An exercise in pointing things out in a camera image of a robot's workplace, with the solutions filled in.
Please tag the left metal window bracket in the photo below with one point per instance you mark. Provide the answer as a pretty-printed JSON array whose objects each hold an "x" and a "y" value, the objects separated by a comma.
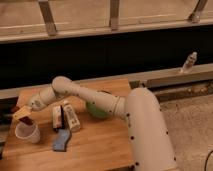
[{"x": 47, "y": 17}]

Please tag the right metal window bracket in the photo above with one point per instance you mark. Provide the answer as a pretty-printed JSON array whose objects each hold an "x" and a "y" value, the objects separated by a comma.
[{"x": 197, "y": 12}]

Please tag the metal window bracket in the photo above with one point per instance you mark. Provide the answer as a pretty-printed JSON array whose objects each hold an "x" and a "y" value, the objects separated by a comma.
[
  {"x": 47, "y": 17},
  {"x": 114, "y": 14},
  {"x": 197, "y": 12}
]

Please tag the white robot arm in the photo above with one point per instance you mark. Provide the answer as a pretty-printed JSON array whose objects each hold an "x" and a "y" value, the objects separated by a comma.
[{"x": 151, "y": 145}]

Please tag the red chili pepper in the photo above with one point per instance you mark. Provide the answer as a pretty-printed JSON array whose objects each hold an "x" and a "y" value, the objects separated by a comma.
[{"x": 26, "y": 120}]

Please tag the blue sponge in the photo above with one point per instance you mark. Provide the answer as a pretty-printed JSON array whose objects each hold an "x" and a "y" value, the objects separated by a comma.
[{"x": 60, "y": 143}]

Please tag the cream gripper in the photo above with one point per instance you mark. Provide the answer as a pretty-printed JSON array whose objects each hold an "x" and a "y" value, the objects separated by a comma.
[{"x": 20, "y": 112}]

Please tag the red and white box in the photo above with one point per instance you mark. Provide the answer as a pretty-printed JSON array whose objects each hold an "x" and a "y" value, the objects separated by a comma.
[{"x": 57, "y": 118}]

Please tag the middle metal window bracket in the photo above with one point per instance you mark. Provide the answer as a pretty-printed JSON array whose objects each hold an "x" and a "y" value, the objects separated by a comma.
[{"x": 114, "y": 14}]

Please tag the green ceramic bowl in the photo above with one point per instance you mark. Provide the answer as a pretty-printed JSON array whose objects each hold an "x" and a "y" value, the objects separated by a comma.
[{"x": 93, "y": 108}]

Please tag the white spray bottle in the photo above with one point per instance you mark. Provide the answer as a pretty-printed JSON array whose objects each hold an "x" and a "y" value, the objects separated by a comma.
[{"x": 188, "y": 64}]

